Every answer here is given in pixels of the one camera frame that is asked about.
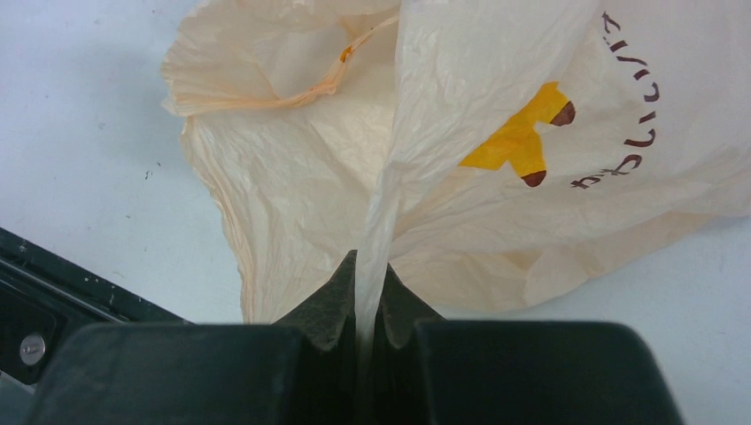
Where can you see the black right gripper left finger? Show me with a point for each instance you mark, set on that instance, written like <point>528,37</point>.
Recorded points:
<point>297,370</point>

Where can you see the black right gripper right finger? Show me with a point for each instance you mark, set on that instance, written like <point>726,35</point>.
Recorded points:
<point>431,370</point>

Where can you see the orange translucent plastic bag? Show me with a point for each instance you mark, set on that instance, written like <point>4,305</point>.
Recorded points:
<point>496,154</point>

